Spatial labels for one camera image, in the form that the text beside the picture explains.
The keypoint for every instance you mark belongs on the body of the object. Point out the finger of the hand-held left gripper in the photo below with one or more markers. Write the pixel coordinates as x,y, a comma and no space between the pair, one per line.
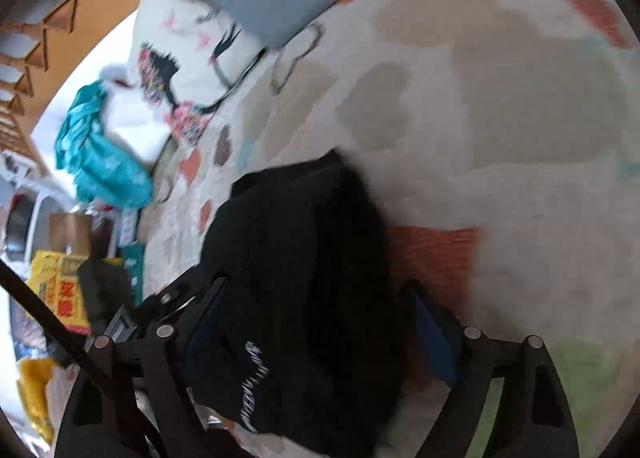
170,290

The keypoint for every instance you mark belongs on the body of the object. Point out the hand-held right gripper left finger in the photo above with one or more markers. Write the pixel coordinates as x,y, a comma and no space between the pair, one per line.
202,333

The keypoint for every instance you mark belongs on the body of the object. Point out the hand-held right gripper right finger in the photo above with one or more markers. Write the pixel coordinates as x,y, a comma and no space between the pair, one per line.
435,338

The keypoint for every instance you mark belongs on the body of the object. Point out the black pants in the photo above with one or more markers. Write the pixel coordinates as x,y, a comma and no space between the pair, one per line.
300,263

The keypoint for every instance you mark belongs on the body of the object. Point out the green box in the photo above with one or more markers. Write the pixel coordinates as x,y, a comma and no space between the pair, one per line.
132,263

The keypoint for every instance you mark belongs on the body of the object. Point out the yellow printed packet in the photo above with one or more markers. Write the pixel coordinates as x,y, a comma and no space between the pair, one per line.
55,283

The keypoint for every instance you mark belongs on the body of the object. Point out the pastel patterned box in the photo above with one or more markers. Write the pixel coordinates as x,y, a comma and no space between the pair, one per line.
127,227

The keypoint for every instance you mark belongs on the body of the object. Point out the brown cardboard box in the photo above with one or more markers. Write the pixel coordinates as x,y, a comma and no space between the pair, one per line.
70,233

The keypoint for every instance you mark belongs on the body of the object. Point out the yellow plastic bag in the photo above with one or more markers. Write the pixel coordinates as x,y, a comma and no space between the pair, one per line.
35,388

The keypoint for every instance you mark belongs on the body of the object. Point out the teal star print blanket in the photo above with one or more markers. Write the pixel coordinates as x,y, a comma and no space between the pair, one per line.
95,163

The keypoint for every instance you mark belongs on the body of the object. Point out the white pillow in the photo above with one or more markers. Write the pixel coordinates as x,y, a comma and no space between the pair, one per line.
135,128

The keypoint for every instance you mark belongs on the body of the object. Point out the heart print quilted bedspread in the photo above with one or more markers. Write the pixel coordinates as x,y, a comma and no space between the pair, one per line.
500,138

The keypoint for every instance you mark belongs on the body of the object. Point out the printed figure cushion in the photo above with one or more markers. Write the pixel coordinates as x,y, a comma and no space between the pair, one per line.
200,53

